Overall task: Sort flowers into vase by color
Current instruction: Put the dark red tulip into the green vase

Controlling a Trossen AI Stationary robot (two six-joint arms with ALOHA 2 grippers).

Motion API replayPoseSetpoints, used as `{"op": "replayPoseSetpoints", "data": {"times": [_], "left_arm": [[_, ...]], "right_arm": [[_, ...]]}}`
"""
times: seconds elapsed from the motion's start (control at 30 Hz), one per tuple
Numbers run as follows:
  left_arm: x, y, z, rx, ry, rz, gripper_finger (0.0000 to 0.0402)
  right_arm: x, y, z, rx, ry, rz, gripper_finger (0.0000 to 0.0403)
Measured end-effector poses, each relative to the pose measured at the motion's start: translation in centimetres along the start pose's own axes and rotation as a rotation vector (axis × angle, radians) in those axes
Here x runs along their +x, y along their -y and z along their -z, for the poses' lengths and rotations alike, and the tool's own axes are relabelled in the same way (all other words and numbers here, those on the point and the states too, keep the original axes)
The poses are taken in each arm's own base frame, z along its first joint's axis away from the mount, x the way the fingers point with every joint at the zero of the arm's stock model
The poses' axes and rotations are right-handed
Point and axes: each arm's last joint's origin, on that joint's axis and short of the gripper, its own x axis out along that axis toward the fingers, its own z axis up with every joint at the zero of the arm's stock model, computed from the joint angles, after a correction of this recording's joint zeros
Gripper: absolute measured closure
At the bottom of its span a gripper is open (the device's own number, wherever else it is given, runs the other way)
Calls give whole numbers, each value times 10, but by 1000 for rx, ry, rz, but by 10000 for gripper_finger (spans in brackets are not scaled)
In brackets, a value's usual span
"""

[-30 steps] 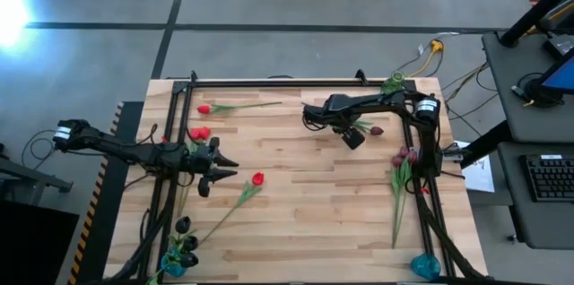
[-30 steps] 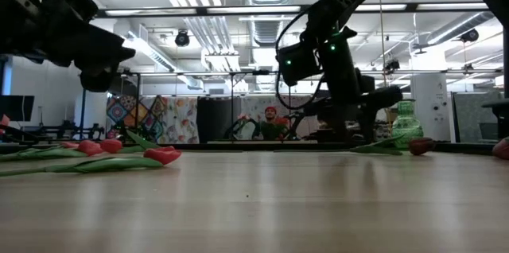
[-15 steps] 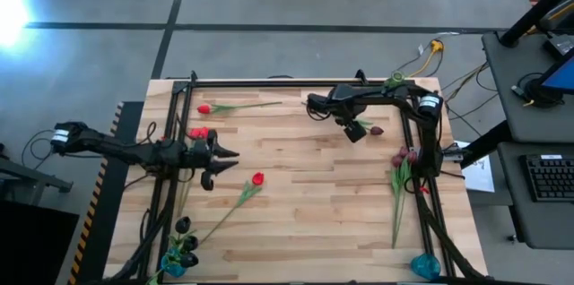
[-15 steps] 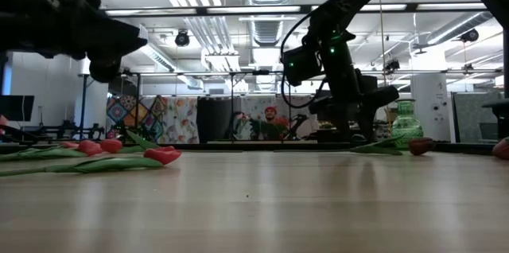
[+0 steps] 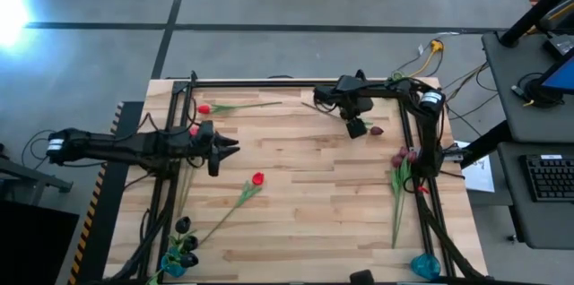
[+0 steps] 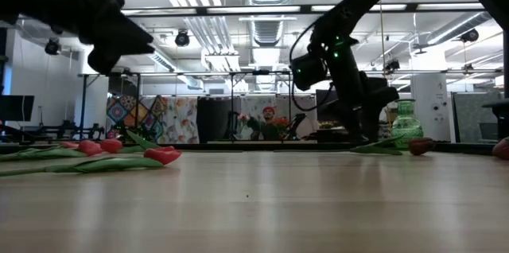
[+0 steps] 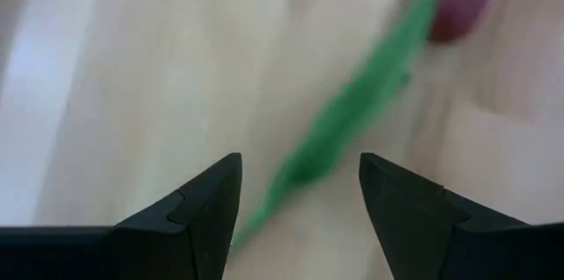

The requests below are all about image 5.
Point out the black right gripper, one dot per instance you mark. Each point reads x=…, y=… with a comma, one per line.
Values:
x=356, y=128

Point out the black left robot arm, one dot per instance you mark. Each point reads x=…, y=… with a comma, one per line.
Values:
x=125, y=146

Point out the black hazard-striped base plate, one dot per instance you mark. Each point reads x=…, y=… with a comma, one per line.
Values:
x=112, y=195

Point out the green glass vase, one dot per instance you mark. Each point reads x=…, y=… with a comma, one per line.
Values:
x=393, y=78

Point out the black monitor stand base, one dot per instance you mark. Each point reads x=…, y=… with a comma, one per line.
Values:
x=536, y=92

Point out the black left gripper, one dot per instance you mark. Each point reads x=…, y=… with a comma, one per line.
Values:
x=214, y=166

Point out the white paper sheet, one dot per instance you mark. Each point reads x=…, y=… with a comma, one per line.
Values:
x=477, y=177

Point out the grey desk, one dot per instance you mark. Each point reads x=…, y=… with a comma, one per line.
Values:
x=538, y=227
x=507, y=110

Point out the black aluminium frame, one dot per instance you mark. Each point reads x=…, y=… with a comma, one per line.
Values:
x=269, y=83

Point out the monitor with blue screen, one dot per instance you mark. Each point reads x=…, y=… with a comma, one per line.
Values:
x=560, y=78

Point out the black artificial tulip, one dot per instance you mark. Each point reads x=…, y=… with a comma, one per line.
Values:
x=188, y=259
x=182, y=224
x=190, y=243

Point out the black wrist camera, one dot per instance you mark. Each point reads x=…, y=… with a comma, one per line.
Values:
x=202, y=144
x=324, y=96

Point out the blue glass vase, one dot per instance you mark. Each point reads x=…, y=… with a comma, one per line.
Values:
x=425, y=268
x=172, y=270

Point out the grey box device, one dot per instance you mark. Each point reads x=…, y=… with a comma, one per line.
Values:
x=560, y=44

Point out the black stand post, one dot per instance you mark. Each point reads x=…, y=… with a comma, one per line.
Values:
x=533, y=11

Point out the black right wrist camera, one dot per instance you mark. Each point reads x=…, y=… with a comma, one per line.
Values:
x=324, y=96

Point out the black keyboard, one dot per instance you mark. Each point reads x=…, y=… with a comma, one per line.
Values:
x=548, y=179

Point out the small red clip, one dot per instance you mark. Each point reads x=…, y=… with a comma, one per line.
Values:
x=423, y=190

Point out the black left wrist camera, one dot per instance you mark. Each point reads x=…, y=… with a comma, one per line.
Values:
x=202, y=144

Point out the grey metal stand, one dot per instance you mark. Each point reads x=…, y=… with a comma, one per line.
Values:
x=27, y=177

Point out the black flat panel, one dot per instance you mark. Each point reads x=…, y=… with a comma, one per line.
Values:
x=36, y=249

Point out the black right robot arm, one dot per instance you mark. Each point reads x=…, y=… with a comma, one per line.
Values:
x=429, y=137

